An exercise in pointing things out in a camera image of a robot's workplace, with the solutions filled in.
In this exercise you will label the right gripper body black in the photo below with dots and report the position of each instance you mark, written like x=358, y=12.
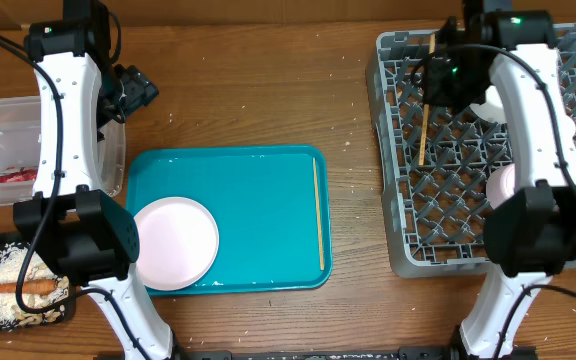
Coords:
x=458, y=88

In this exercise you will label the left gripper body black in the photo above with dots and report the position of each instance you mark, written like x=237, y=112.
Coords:
x=124, y=95

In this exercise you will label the pale green saucer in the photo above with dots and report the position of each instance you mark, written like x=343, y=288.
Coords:
x=491, y=110

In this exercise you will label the wooden chopstick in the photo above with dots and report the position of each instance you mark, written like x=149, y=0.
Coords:
x=318, y=215
x=426, y=112

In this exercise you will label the grey dishwasher rack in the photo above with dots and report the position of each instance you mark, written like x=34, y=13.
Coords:
x=434, y=214

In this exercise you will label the small pink plate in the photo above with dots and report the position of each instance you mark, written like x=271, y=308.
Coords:
x=500, y=185

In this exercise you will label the red ketchup packet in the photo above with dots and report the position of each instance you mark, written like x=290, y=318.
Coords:
x=18, y=174

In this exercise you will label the large pink plate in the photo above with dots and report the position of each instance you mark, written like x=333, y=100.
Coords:
x=179, y=242

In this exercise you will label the orange carrot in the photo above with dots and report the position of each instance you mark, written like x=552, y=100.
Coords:
x=41, y=287

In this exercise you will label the rice and peanuts pile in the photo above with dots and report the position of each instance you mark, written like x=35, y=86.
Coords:
x=3, y=270

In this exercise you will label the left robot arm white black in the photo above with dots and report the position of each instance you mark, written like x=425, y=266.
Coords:
x=70, y=222

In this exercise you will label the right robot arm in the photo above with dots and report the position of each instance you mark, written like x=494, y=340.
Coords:
x=531, y=236

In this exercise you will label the clear plastic bin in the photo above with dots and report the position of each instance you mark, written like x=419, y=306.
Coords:
x=20, y=147

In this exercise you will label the teal serving tray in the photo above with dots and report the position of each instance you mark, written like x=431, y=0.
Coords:
x=262, y=199

